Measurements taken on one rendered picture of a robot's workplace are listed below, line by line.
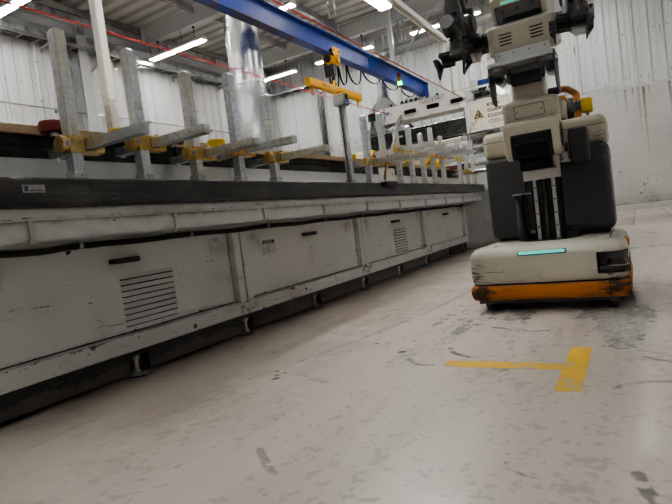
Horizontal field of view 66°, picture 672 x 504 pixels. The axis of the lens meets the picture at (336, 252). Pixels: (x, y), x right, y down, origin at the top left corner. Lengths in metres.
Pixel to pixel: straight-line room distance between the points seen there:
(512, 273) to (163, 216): 1.43
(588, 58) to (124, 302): 11.28
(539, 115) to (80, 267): 1.88
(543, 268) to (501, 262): 0.17
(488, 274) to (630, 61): 10.22
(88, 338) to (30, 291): 0.26
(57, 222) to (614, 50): 11.57
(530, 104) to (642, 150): 9.77
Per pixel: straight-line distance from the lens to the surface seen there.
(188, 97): 2.11
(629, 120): 12.16
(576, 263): 2.30
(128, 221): 1.84
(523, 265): 2.32
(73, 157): 1.73
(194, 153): 2.04
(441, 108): 6.44
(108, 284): 2.05
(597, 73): 12.36
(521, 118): 2.41
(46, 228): 1.68
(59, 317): 1.95
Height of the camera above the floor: 0.47
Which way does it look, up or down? 3 degrees down
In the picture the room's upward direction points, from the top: 7 degrees counter-clockwise
